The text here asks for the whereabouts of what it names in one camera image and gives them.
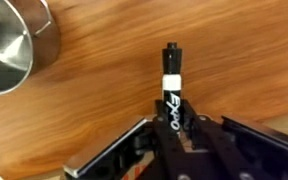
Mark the silver metal pot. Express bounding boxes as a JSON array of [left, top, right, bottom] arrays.
[[0, 0, 61, 95]]

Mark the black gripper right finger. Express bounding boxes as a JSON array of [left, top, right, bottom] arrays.
[[222, 116, 288, 156]]

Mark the black and white marker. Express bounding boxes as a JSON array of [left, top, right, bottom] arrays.
[[162, 42, 182, 134]]

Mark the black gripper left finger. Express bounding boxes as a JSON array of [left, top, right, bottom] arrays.
[[63, 117, 154, 179]]

